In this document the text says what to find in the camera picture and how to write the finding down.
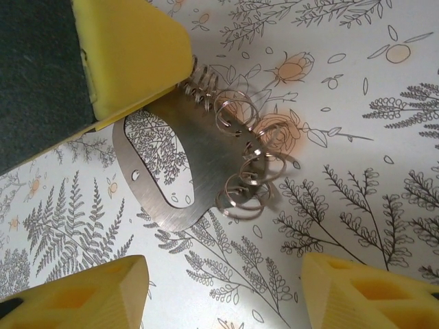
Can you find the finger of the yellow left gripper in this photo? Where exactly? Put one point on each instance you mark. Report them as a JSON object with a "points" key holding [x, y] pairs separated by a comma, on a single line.
{"points": [[130, 51]]}

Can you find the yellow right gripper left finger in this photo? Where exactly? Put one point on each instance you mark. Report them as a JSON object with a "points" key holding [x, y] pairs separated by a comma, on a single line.
{"points": [[68, 301]]}

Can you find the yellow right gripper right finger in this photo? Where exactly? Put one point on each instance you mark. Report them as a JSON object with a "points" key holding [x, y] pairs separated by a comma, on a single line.
{"points": [[377, 301]]}

